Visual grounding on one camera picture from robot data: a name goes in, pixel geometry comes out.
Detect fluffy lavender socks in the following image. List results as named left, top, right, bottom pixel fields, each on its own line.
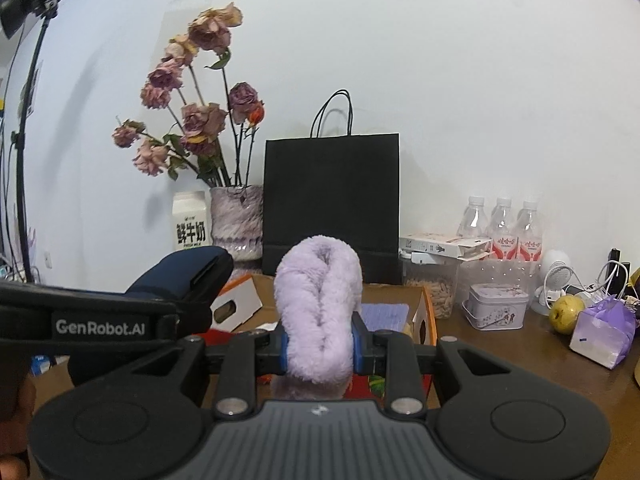
left=271, top=235, right=362, bottom=401

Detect person's hand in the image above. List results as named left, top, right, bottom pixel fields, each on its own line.
left=1, top=353, right=36, bottom=480

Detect lavender knitted cloth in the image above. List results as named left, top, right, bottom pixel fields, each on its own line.
left=360, top=304, right=409, bottom=332

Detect fresh milk carton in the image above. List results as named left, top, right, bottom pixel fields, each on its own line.
left=171, top=191, right=210, bottom=250

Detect orange cardboard box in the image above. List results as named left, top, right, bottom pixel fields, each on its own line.
left=203, top=271, right=436, bottom=400

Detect purple textured vase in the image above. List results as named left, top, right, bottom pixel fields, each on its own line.
left=210, top=185, right=264, bottom=262

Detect lavender tin box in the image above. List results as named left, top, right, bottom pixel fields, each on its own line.
left=461, top=283, right=529, bottom=332

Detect white flat box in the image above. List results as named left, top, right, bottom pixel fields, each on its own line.
left=399, top=233, right=491, bottom=261

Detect dried rose bouquet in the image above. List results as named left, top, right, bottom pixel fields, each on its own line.
left=111, top=2, right=266, bottom=188

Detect left water bottle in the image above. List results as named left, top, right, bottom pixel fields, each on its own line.
left=457, top=196, right=488, bottom=238

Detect water bottle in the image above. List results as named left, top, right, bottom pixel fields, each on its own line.
left=515, top=200, right=544, bottom=262
left=457, top=196, right=488, bottom=238
left=487, top=197, right=518, bottom=260

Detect middle water bottle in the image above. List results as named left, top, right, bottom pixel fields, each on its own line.
left=487, top=197, right=518, bottom=260

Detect black paper bag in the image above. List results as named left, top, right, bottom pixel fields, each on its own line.
left=262, top=101, right=401, bottom=285

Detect green apple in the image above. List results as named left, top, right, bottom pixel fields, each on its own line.
left=548, top=295, right=586, bottom=335

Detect right water bottle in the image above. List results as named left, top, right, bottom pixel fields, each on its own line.
left=515, top=200, right=544, bottom=262

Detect purple tissue pack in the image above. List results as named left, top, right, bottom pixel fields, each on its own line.
left=570, top=297, right=637, bottom=370

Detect black tripod stand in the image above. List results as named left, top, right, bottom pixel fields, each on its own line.
left=1, top=0, right=62, bottom=283

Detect white round camera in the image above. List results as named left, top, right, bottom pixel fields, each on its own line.
left=530, top=249, right=573, bottom=316

